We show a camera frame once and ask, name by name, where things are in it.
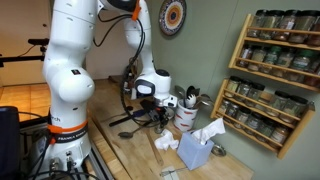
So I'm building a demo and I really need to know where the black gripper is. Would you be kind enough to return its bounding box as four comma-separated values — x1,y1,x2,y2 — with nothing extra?
139,98,171,129

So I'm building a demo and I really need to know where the clear glass spice bottle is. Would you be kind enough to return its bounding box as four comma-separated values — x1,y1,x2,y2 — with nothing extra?
153,122,168,135

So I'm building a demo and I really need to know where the glass spice jar green lid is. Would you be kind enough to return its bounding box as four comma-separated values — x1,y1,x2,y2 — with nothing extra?
260,45,283,74

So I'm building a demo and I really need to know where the crumpled white paper towel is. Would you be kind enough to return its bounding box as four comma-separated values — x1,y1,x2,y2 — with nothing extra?
153,129,180,151

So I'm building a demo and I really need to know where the white red-striped utensil crock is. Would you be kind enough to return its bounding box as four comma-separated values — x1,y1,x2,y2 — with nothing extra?
173,99,199,133

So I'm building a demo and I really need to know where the steel table spoon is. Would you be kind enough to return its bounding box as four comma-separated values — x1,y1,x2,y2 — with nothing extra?
118,123,153,139

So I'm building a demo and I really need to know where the steel serving spoon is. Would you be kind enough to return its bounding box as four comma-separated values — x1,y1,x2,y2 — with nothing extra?
174,85,188,108

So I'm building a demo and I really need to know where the white slotted spoon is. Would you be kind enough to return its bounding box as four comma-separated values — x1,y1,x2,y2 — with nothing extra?
185,93,198,109

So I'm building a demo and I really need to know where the black plastic ladle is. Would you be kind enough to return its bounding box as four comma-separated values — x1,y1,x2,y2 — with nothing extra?
185,85,201,99

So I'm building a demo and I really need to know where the blue-grey tissue box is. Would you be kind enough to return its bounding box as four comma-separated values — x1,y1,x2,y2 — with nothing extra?
176,130,215,171

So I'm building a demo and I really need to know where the steel kitchen utensil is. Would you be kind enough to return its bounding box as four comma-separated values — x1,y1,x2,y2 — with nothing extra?
194,93,214,109

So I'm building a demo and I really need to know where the white tissue sheet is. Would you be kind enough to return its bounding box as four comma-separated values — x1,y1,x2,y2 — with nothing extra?
191,117,227,146

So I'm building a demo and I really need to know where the clear plastic tool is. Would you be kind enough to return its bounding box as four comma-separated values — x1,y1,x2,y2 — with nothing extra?
159,165,188,178

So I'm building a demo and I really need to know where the small metal dish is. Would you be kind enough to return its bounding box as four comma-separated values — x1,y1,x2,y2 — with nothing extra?
210,143,228,158

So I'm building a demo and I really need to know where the black padded object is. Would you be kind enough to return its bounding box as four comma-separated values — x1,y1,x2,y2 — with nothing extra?
0,105,22,180

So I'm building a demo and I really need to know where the blue-headed black-handled spatula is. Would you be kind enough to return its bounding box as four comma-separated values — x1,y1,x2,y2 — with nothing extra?
109,109,148,128

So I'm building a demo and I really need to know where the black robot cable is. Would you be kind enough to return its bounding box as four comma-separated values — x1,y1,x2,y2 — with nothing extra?
92,9,149,123

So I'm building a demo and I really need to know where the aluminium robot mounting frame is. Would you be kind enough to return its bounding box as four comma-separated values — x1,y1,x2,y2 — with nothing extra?
84,146,116,180

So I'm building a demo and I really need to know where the colourful decorative wall plate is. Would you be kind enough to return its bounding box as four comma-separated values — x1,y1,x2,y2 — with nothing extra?
158,0,188,37

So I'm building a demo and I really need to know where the wooden wall spice rack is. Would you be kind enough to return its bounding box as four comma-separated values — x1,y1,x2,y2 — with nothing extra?
210,78,316,160
228,9,320,94

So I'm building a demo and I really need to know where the black camera on boom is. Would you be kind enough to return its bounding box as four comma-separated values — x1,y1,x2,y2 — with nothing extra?
0,38,51,68

